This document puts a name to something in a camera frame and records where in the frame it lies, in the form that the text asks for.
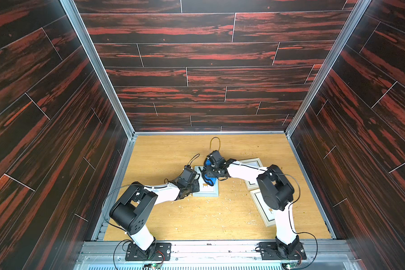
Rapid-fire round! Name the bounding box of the blue microfiber cloth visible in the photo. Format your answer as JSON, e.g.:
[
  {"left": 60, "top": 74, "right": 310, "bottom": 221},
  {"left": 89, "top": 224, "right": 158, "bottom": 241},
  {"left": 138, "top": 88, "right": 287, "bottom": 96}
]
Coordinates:
[{"left": 201, "top": 159, "right": 217, "bottom": 187}]

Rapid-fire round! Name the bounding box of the light green picture frame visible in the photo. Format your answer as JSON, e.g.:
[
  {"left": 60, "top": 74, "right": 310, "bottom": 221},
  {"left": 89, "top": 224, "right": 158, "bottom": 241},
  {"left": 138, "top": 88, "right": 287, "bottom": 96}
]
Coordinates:
[{"left": 192, "top": 166, "right": 219, "bottom": 198}]

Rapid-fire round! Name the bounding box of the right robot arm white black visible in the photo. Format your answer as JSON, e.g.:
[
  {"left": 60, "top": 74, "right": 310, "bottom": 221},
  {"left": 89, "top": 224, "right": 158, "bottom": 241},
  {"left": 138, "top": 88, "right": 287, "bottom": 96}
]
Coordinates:
[{"left": 202, "top": 157, "right": 300, "bottom": 259}]

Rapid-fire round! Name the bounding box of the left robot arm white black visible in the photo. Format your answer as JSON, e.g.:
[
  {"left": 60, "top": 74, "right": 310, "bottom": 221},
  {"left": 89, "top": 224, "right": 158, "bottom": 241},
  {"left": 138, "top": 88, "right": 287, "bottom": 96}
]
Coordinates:
[{"left": 109, "top": 179, "right": 200, "bottom": 252}]

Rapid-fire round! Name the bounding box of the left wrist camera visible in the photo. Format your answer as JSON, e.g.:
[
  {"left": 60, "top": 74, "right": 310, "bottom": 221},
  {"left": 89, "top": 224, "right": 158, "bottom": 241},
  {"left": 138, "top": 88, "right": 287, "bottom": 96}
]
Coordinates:
[{"left": 180, "top": 165, "right": 197, "bottom": 186}]

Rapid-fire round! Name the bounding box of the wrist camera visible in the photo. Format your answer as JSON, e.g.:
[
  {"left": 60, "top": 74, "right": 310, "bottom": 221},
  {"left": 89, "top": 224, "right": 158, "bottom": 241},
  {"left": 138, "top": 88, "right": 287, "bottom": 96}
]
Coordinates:
[
  {"left": 204, "top": 150, "right": 226, "bottom": 167},
  {"left": 180, "top": 165, "right": 197, "bottom": 186}
]

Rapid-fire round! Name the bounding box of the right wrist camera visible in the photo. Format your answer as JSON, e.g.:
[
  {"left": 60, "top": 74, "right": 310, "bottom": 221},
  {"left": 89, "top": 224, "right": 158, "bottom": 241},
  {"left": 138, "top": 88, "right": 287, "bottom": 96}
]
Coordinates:
[{"left": 204, "top": 150, "right": 226, "bottom": 167}]

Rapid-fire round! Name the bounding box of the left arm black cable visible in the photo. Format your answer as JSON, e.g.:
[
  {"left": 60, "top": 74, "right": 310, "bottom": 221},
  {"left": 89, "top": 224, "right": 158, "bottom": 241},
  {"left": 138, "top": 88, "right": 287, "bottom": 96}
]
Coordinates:
[{"left": 101, "top": 153, "right": 201, "bottom": 234}]

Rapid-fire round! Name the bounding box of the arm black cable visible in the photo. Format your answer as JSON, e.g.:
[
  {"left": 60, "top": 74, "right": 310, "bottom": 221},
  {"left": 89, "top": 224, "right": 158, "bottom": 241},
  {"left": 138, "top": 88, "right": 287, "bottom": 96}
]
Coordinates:
[
  {"left": 101, "top": 153, "right": 201, "bottom": 234},
  {"left": 209, "top": 136, "right": 318, "bottom": 270}
]

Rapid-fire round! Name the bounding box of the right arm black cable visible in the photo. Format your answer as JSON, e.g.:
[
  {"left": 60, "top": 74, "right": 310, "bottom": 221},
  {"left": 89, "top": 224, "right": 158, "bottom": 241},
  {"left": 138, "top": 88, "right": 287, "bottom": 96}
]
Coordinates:
[{"left": 209, "top": 136, "right": 318, "bottom": 270}]

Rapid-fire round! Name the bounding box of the cream middle picture frame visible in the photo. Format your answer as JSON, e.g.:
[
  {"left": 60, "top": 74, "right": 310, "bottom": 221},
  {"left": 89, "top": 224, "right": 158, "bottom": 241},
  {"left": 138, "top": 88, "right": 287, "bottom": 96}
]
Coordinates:
[{"left": 240, "top": 158, "right": 263, "bottom": 191}]

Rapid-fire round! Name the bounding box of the cream picture frame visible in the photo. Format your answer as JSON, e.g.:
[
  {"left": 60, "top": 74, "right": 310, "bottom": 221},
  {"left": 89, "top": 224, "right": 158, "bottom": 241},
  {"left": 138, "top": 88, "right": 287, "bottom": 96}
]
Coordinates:
[
  {"left": 240, "top": 158, "right": 263, "bottom": 191},
  {"left": 250, "top": 189, "right": 276, "bottom": 227}
]

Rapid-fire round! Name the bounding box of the cream near picture frame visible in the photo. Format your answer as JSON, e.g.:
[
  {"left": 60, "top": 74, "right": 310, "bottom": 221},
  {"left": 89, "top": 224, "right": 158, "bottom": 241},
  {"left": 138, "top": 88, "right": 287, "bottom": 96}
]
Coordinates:
[{"left": 250, "top": 189, "right": 276, "bottom": 227}]

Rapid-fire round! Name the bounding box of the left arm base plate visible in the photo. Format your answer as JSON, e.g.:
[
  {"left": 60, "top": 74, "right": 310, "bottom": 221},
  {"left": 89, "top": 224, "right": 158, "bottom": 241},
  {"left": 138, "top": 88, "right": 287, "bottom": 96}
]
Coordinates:
[{"left": 125, "top": 242, "right": 172, "bottom": 262}]

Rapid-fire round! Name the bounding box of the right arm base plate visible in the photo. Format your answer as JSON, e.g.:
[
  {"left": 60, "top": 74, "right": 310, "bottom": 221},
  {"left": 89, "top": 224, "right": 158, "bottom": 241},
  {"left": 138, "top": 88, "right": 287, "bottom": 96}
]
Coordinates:
[{"left": 255, "top": 242, "right": 307, "bottom": 261}]

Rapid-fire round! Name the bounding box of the aluminium front rail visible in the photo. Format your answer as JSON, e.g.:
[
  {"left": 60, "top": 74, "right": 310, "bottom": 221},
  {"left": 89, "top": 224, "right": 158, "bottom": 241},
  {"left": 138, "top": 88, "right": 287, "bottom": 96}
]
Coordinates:
[{"left": 74, "top": 240, "right": 364, "bottom": 270}]

